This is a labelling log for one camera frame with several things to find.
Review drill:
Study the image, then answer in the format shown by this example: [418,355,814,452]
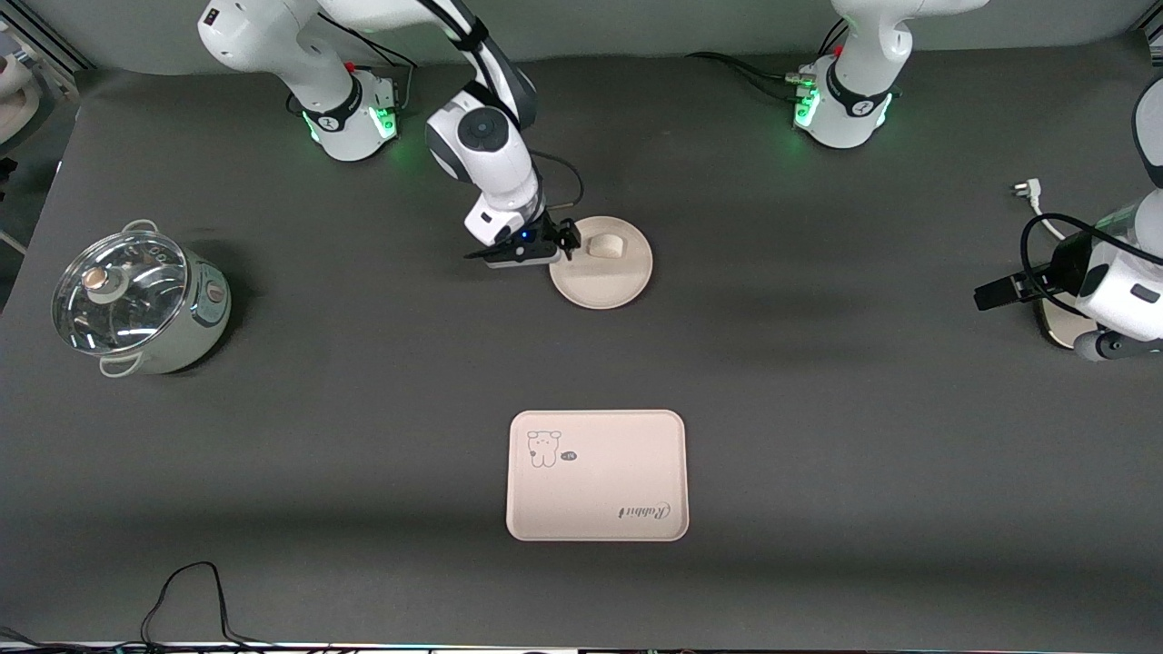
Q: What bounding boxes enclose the round beige plate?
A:
[549,215,653,311]

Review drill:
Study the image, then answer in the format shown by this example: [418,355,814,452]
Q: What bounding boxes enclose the beige rectangular rabbit-print tray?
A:
[506,410,690,542]

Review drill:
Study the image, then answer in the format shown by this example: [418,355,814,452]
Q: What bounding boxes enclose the cream toaster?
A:
[1038,298,1102,352]

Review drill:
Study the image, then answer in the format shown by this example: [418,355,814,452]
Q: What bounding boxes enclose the electric pot with glass lid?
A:
[52,220,232,378]

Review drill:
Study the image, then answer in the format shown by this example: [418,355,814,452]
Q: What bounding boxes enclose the beige round object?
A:
[0,47,43,146]

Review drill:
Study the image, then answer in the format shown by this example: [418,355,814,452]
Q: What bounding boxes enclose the black left arm wrist cable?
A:
[1021,213,1163,293]

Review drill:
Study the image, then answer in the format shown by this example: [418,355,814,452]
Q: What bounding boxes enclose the white toaster power cable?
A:
[1012,180,1066,242]

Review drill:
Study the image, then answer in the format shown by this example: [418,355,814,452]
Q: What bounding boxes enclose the black right arm base cables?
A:
[313,11,428,114]

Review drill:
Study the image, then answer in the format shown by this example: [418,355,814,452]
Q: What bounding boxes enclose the black arm base cables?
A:
[313,11,428,114]
[683,18,850,103]

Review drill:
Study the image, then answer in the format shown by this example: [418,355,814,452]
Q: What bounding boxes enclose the black left arm base cables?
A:
[683,18,850,103]

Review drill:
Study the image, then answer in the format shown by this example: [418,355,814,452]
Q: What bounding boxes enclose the thin black floor cable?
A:
[0,561,301,654]

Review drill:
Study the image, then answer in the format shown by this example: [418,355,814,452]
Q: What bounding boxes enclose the aluminium frame rail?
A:
[0,0,94,75]

